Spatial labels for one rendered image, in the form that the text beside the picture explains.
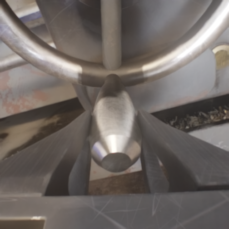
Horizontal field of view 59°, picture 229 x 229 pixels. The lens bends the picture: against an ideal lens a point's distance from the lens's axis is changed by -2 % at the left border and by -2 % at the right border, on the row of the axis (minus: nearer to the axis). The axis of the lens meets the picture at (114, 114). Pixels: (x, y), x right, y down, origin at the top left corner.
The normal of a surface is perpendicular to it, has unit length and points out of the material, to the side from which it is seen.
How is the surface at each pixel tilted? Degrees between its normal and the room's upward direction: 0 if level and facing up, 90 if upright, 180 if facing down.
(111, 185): 0
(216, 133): 90
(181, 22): 90
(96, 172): 90
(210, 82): 90
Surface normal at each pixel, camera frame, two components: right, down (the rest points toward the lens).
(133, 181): -0.28, -0.79
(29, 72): 0.03, 0.57
